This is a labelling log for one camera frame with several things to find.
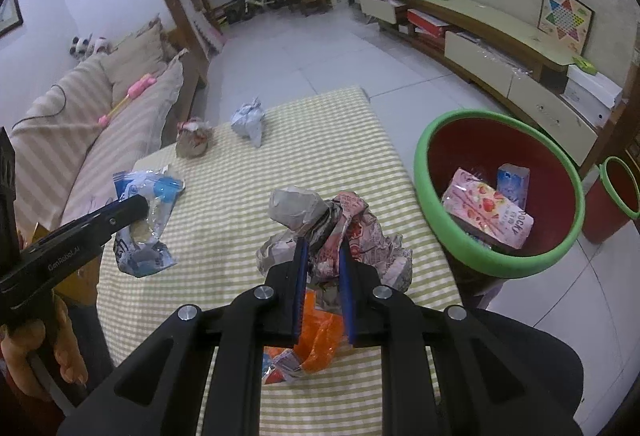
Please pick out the beige cushion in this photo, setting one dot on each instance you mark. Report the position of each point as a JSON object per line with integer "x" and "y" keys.
{"x": 135, "y": 56}

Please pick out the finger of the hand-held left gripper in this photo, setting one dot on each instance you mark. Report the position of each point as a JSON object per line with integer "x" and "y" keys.
{"x": 125, "y": 211}

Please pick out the large red bin green rim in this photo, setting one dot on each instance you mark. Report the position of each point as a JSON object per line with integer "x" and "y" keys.
{"x": 550, "y": 186}

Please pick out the black white plush toy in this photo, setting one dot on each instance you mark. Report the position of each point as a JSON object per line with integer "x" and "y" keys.
{"x": 90, "y": 47}

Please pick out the pink toy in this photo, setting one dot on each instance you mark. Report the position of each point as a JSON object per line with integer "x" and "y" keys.
{"x": 140, "y": 86}

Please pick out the red printed paper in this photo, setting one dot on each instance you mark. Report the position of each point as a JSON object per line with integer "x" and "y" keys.
{"x": 360, "y": 226}

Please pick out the pink strawberry snack box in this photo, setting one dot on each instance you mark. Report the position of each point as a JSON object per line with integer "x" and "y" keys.
{"x": 485, "y": 206}

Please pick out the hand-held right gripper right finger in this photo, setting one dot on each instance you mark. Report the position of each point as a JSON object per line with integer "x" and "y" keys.
{"x": 346, "y": 296}

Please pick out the white cardboard box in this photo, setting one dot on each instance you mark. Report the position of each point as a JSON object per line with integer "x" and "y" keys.
{"x": 592, "y": 88}

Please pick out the star checkers board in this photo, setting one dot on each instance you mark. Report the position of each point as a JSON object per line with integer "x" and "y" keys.
{"x": 565, "y": 18}

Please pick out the crumpled brown printed paper ball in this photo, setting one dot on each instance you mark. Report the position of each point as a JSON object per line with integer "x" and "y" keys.
{"x": 192, "y": 138}

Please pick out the white balance bike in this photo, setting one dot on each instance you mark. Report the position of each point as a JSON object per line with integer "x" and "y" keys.
{"x": 250, "y": 6}

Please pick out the yellow striped tablecloth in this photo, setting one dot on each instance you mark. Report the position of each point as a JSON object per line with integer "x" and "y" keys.
{"x": 225, "y": 196}

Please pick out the small wooden chair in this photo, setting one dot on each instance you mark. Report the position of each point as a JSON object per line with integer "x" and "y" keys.
{"x": 315, "y": 3}

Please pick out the blue white plastic bag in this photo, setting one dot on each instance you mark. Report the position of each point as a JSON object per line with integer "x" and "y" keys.
{"x": 145, "y": 241}

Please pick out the person's left hand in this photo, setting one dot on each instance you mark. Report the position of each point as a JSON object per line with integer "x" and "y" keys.
{"x": 65, "y": 346}

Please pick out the orange snack packet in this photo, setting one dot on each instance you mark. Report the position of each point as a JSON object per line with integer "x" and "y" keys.
{"x": 317, "y": 341}

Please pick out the striped beige sofa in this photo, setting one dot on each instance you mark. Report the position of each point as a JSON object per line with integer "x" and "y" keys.
{"x": 75, "y": 141}

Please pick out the red flat box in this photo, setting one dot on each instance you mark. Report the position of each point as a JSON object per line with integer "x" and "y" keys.
{"x": 425, "y": 23}

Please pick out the crumpled silver grey paper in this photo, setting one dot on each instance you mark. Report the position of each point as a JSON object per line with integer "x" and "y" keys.
{"x": 248, "y": 121}

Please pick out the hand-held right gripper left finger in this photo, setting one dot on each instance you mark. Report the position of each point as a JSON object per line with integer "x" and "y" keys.
{"x": 298, "y": 286}

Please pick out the blue white drink carton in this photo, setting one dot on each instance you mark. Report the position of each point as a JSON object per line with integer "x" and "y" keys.
{"x": 512, "y": 183}

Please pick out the small red bin green rim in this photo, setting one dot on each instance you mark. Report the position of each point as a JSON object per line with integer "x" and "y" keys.
{"x": 600, "y": 216}

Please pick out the framed wall picture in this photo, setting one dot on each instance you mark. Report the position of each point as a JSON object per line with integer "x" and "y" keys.
{"x": 7, "y": 13}

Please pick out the long wooden television cabinet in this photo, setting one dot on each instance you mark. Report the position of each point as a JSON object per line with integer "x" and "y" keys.
{"x": 500, "y": 23}

